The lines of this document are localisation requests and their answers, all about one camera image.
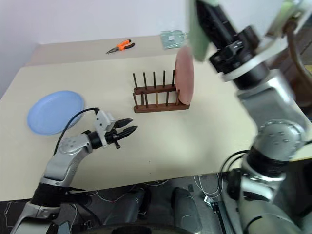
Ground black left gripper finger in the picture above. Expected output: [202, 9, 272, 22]
[121, 125, 139, 140]
[116, 118, 134, 129]

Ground blue plate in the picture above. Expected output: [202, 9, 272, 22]
[26, 90, 86, 136]

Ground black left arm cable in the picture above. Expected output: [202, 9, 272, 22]
[54, 107, 100, 156]

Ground orange handled pliers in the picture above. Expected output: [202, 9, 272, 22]
[105, 39, 136, 55]

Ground dark right arm cable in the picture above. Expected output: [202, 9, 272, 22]
[285, 21, 308, 77]

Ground clear plastic packet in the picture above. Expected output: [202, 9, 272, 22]
[160, 29, 189, 50]

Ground black cable loop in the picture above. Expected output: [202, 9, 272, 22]
[220, 149, 252, 181]

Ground thin red white wire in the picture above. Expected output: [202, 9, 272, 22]
[89, 178, 169, 203]

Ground pink plate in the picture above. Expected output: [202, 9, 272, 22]
[175, 46, 195, 106]

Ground black metal bar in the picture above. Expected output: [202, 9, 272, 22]
[210, 201, 229, 234]

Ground green plate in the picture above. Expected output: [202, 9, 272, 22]
[186, 0, 219, 63]

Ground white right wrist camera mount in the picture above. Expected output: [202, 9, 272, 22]
[220, 0, 312, 82]

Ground white floor cable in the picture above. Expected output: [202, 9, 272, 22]
[193, 172, 229, 199]

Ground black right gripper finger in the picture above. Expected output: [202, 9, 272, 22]
[214, 5, 236, 46]
[196, 0, 221, 47]

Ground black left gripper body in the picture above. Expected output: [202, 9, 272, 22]
[105, 121, 125, 150]

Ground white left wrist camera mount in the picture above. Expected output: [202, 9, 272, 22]
[94, 110, 116, 148]

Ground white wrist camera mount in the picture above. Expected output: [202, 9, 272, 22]
[220, 0, 312, 82]
[94, 110, 116, 148]

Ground dark rounded shape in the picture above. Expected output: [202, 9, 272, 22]
[101, 187, 152, 225]
[171, 187, 205, 231]

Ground wooden dish rack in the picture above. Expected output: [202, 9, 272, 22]
[132, 69, 191, 114]

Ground dark brown wooden furniture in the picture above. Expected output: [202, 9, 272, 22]
[265, 14, 312, 108]

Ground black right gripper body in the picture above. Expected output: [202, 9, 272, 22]
[209, 25, 262, 74]

